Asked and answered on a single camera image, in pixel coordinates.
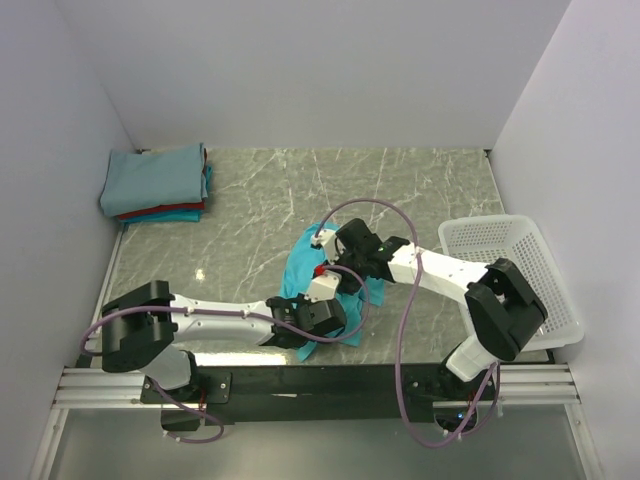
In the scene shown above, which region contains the turquoise polo shirt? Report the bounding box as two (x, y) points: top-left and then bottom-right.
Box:
(279, 222), (385, 334)

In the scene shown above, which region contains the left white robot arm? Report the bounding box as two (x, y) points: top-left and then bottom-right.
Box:
(101, 280), (347, 402)

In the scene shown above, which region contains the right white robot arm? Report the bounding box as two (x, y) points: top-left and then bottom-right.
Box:
(314, 218), (548, 399)

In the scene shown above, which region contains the white plastic basket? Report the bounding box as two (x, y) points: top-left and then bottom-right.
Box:
(438, 214), (584, 352)

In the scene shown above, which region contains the black base beam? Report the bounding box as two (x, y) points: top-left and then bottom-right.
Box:
(167, 363), (495, 425)

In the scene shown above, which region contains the folded red t shirt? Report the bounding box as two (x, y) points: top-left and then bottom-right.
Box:
(117, 164), (208, 221)

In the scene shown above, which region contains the folded teal t shirt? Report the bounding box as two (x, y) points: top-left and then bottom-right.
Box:
(121, 163), (216, 227)

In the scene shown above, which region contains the folded grey-blue t shirt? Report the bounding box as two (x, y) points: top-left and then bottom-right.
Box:
(100, 143), (208, 217)

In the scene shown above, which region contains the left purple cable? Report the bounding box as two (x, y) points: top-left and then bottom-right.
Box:
(82, 263), (371, 445)

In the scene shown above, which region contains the purple cable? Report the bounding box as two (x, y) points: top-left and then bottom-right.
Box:
(82, 263), (371, 445)
(316, 198), (502, 448)

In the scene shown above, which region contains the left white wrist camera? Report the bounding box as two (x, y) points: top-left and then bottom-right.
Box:
(304, 265), (341, 303)

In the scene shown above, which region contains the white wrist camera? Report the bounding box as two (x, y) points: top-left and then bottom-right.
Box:
(304, 265), (341, 303)
(310, 228), (336, 249)

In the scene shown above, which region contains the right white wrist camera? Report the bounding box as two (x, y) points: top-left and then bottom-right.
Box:
(310, 228), (336, 249)

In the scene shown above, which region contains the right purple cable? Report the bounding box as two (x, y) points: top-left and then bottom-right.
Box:
(316, 198), (502, 448)

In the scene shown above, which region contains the aluminium frame rail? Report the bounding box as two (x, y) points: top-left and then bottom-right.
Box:
(51, 364), (581, 410)

